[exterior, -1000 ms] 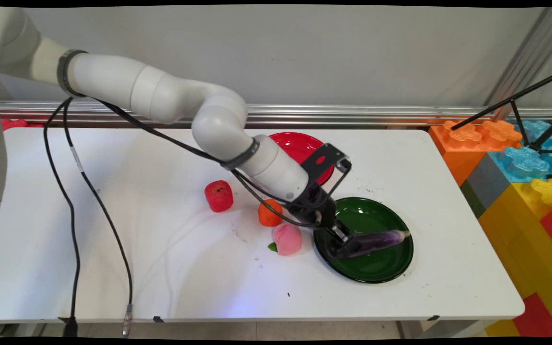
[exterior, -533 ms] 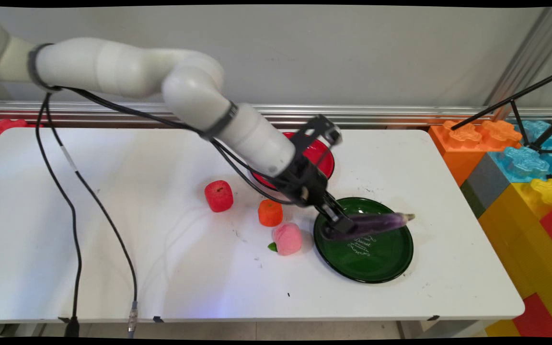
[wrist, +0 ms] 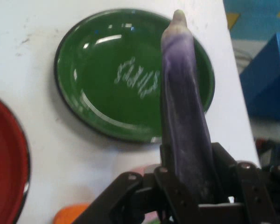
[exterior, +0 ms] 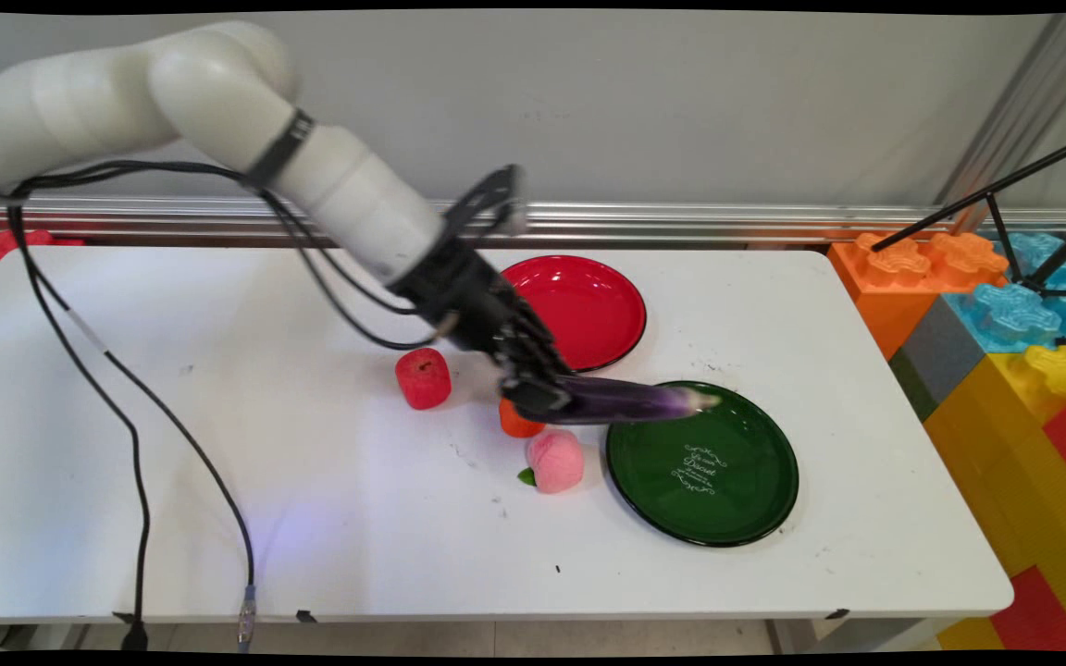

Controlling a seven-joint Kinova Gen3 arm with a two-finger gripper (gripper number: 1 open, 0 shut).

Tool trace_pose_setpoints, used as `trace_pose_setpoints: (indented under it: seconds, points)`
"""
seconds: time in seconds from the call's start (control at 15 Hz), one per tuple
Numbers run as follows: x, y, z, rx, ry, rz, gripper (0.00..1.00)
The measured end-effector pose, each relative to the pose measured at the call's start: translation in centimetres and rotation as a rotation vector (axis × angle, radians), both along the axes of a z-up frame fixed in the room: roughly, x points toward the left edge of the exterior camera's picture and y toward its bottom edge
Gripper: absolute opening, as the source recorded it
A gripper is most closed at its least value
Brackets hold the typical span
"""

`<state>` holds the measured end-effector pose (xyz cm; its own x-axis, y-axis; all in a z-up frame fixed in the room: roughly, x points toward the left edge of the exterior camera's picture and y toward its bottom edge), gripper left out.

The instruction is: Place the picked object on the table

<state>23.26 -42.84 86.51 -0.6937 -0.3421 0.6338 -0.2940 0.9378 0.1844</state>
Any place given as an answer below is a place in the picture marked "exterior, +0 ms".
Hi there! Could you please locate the blue building block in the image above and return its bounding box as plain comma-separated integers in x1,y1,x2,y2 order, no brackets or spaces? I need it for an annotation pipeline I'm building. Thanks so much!
944,231,1066,355

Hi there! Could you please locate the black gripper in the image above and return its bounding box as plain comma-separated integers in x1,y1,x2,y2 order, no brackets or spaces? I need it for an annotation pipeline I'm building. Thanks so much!
389,242,580,419

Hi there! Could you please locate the aluminium rail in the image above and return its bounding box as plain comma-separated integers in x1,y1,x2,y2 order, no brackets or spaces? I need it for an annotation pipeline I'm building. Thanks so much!
0,192,1066,249

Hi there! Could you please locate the pink toy peach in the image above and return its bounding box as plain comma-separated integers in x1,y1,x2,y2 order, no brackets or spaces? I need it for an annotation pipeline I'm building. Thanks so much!
518,429,586,494

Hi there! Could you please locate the green plate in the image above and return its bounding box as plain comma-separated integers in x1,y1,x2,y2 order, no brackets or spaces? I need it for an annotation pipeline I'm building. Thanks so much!
605,380,800,549

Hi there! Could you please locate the black cable with metal plug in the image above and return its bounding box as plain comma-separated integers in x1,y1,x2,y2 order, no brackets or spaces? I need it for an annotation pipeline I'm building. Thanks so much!
22,250,258,647

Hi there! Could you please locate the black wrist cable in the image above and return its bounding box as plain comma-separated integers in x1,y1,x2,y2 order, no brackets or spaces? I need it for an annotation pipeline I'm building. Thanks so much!
7,159,460,353

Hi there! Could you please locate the yellow building block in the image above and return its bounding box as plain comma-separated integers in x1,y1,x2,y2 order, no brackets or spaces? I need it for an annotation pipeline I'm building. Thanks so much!
922,345,1066,651

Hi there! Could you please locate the black tripod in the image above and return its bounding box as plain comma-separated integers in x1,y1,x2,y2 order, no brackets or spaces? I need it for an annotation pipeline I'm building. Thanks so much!
871,131,1066,299

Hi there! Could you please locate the large red building block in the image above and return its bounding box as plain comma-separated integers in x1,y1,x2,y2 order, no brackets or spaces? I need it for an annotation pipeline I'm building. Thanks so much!
989,565,1066,652

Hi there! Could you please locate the purple toy eggplant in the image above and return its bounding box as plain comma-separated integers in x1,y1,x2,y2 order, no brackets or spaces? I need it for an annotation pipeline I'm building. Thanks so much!
542,374,722,427

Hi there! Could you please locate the red plate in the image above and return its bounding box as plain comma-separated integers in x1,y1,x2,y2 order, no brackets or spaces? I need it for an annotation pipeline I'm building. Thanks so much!
500,254,649,376

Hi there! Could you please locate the red toy apple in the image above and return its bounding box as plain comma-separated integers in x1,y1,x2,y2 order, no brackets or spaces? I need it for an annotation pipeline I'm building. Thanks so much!
395,348,452,411

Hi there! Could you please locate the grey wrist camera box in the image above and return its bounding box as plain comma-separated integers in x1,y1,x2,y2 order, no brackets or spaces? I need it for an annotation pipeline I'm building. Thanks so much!
442,164,530,240

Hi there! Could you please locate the orange toy fruit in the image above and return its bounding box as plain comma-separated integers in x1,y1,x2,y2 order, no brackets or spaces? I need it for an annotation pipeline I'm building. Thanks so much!
499,398,546,439

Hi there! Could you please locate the orange building block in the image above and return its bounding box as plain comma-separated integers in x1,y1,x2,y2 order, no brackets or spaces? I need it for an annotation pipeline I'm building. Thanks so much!
827,231,1011,362

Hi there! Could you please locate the grey building block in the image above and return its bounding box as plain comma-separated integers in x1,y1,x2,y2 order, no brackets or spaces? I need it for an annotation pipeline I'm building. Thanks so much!
888,294,989,423

